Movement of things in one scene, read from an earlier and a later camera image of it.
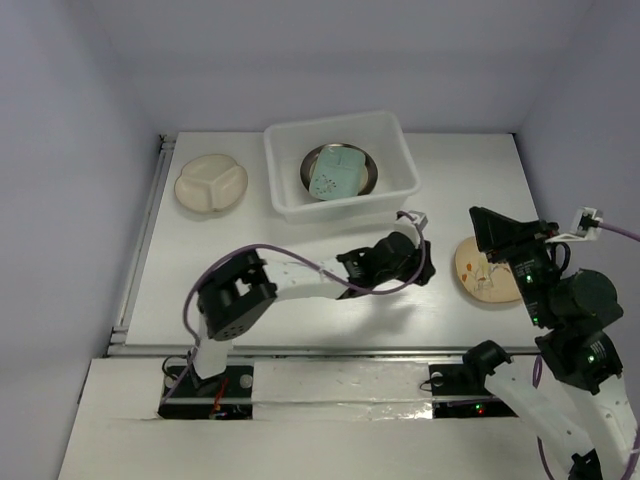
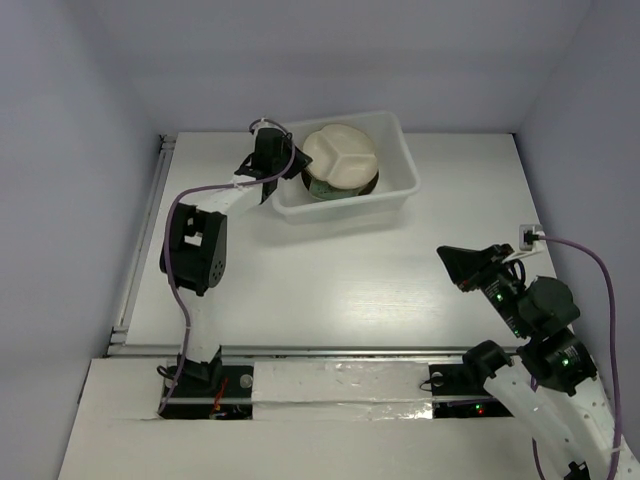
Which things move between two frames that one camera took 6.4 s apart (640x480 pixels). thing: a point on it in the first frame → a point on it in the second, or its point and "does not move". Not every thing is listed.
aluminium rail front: (309, 350) does not move
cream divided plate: (211, 182) → (343, 156)
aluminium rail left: (120, 331) does not move
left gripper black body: (406, 271) → (285, 150)
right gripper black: (500, 232) → (464, 265)
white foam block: (340, 390) does not move
